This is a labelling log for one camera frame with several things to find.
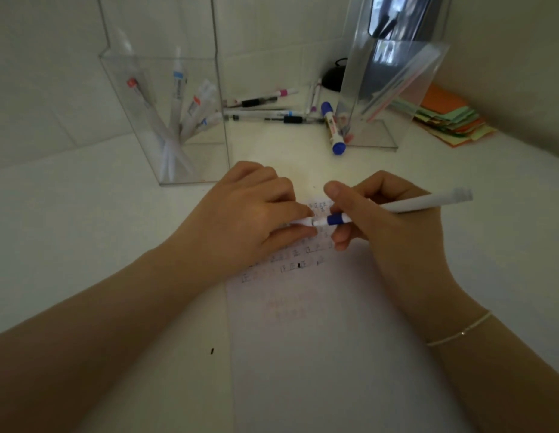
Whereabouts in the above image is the thin wrist bracelet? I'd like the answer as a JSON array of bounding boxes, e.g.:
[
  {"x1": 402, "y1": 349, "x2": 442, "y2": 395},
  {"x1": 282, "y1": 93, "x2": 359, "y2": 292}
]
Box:
[{"x1": 425, "y1": 310, "x2": 493, "y2": 348}]

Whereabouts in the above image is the person's right hand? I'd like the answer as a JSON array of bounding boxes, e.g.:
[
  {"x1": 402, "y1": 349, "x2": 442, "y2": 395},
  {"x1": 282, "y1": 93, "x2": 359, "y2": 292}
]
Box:
[{"x1": 323, "y1": 170, "x2": 490, "y2": 344}]

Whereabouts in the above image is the thick white marker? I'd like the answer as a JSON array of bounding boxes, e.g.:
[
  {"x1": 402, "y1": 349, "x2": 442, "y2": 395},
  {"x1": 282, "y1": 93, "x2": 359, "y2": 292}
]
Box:
[{"x1": 320, "y1": 101, "x2": 348, "y2": 156}]

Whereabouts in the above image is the person's left forearm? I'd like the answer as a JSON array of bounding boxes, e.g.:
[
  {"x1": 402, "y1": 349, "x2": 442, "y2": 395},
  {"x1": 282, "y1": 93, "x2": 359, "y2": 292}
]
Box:
[{"x1": 0, "y1": 247, "x2": 217, "y2": 433}]

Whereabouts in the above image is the stack of coloured sticky notes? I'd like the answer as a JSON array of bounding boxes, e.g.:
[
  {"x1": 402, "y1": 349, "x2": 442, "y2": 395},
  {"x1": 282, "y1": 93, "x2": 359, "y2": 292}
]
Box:
[{"x1": 390, "y1": 83, "x2": 498, "y2": 149}]

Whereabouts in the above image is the black bag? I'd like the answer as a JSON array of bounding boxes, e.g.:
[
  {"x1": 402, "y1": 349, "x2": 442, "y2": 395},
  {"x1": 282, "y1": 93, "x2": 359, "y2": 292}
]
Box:
[{"x1": 322, "y1": 58, "x2": 349, "y2": 92}]

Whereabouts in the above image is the clear pen black grip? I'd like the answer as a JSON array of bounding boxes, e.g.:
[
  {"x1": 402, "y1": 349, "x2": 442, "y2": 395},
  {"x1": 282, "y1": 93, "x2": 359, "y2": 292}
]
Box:
[{"x1": 264, "y1": 115, "x2": 326, "y2": 126}]

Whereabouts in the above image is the person's left hand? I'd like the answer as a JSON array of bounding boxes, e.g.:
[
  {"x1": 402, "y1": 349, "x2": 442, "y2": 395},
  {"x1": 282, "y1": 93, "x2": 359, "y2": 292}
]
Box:
[{"x1": 164, "y1": 161, "x2": 316, "y2": 284}]

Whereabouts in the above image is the white pen light blue band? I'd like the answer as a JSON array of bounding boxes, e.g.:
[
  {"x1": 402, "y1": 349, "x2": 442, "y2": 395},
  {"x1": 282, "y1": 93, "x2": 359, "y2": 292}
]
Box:
[{"x1": 166, "y1": 47, "x2": 188, "y2": 136}]

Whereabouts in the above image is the clear acrylic box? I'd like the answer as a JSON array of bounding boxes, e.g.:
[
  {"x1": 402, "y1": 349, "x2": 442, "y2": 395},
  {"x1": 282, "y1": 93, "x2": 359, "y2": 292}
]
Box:
[
  {"x1": 333, "y1": 0, "x2": 452, "y2": 153},
  {"x1": 97, "y1": 0, "x2": 231, "y2": 185}
]

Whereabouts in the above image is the white paper sheet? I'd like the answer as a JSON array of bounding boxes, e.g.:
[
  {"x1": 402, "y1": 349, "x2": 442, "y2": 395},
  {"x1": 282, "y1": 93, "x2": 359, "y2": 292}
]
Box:
[{"x1": 225, "y1": 195, "x2": 559, "y2": 433}]

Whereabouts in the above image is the white pen light blue end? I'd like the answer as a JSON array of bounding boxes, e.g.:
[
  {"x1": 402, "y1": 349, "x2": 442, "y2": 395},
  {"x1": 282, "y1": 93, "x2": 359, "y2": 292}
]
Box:
[{"x1": 224, "y1": 110, "x2": 306, "y2": 120}]

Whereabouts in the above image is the white pen dark blue grip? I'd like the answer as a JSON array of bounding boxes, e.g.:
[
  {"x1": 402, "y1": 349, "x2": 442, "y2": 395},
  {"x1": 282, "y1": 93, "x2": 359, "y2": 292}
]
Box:
[{"x1": 313, "y1": 188, "x2": 473, "y2": 227}]

